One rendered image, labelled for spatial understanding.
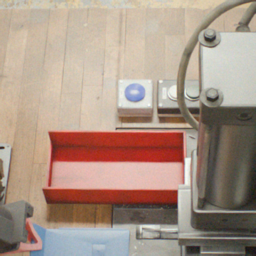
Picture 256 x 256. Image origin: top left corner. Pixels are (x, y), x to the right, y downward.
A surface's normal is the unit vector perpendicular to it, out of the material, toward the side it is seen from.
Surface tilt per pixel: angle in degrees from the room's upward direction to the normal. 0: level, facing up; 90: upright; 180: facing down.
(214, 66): 0
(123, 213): 0
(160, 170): 0
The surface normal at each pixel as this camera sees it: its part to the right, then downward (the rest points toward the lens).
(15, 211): -0.55, -0.43
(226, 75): -0.04, -0.52
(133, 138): -0.03, 0.85
